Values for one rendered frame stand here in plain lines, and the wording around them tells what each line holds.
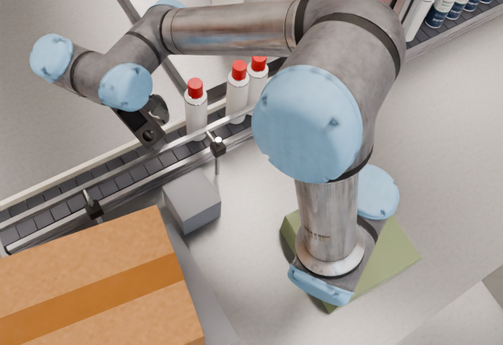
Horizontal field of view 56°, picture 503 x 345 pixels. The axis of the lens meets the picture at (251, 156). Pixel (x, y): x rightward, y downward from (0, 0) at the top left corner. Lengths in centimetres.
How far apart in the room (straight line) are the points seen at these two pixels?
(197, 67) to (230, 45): 63
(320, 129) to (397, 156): 88
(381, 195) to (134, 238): 44
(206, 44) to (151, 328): 44
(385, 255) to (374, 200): 25
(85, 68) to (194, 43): 18
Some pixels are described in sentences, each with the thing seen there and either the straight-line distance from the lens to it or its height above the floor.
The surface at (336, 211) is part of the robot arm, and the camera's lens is 64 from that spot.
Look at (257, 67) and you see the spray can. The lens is 110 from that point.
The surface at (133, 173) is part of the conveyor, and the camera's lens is 116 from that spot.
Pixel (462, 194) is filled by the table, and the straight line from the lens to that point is 135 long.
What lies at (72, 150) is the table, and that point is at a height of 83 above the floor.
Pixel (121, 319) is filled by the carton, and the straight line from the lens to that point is 81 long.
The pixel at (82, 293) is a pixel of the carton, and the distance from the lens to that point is 83.
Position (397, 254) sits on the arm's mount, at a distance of 111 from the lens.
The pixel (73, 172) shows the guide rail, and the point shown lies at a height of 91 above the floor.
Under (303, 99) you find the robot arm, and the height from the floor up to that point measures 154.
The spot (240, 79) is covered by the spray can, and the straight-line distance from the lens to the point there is 109.
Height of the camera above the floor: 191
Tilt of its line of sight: 60 degrees down
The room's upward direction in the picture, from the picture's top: 9 degrees clockwise
